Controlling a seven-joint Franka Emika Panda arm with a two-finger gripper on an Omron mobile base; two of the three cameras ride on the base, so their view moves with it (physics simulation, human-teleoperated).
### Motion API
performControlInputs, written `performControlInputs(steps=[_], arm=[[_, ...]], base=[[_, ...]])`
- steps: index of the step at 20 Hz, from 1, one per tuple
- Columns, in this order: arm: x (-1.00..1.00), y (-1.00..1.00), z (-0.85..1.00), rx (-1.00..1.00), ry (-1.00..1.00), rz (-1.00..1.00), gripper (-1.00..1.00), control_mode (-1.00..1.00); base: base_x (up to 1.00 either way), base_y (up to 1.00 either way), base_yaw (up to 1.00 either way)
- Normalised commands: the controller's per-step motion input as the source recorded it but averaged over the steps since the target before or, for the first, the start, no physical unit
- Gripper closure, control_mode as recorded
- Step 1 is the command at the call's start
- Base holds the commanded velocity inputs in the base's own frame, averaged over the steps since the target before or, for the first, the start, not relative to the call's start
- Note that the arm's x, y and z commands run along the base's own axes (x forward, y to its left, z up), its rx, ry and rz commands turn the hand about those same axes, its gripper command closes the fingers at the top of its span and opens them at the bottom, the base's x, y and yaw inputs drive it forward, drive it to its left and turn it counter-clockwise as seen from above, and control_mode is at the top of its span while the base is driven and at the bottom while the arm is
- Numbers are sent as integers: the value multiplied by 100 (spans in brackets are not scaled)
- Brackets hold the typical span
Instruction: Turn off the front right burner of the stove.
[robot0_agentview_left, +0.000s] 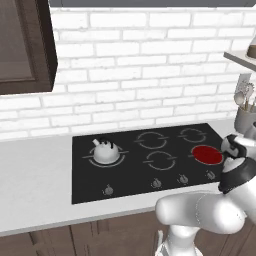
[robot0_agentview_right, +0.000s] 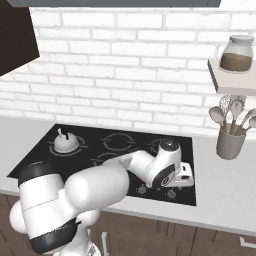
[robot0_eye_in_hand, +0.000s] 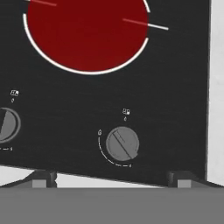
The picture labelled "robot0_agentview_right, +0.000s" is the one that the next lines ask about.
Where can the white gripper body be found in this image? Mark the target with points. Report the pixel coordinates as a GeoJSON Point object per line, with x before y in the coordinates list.
{"type": "Point", "coordinates": [186, 176]}

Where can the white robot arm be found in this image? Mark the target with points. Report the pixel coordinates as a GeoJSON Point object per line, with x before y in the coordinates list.
{"type": "Point", "coordinates": [90, 186]}

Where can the black hob knob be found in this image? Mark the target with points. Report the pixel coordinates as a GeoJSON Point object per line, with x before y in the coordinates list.
{"type": "Point", "coordinates": [142, 190]}
{"type": "Point", "coordinates": [171, 193]}

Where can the grey utensil pot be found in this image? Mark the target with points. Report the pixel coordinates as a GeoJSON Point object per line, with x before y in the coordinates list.
{"type": "Point", "coordinates": [230, 145]}

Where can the brown cupboard door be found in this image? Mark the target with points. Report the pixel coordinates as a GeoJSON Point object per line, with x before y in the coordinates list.
{"type": "Point", "coordinates": [192, 241]}
{"type": "Point", "coordinates": [133, 236]}

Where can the brown drawer front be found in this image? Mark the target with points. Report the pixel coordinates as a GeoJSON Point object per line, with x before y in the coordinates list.
{"type": "Point", "coordinates": [230, 245]}

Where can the black hob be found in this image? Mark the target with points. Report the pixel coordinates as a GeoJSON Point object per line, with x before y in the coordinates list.
{"type": "Point", "coordinates": [110, 138]}

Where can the white kettle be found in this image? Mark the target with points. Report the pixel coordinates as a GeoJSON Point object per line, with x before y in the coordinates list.
{"type": "Point", "coordinates": [65, 143]}

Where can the glass jar with brown contents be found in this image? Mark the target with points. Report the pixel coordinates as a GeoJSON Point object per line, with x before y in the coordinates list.
{"type": "Point", "coordinates": [236, 55]}

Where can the grey range hood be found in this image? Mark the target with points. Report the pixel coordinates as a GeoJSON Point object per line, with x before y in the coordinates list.
{"type": "Point", "coordinates": [113, 3]}

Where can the beige wall shelf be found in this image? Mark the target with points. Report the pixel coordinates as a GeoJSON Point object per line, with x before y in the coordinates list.
{"type": "Point", "coordinates": [233, 81]}

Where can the dark wall cupboard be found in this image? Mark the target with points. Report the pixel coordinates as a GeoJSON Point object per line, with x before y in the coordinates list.
{"type": "Point", "coordinates": [15, 33]}

